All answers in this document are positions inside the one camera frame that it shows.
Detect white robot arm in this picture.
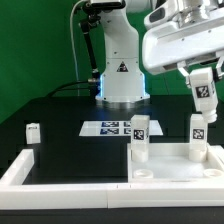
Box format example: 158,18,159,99
90,0,224,107

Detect white cable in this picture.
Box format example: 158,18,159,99
69,0,88,84

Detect white marker base plate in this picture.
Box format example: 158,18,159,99
79,120,163,137

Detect black cable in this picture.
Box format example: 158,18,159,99
46,79,101,98

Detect white U-shaped obstacle fence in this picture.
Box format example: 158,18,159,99
0,149,224,210

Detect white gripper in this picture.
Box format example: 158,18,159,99
142,0,224,88

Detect white square tabletop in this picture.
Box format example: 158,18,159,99
127,143,224,182

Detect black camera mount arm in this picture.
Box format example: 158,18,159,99
79,0,126,80

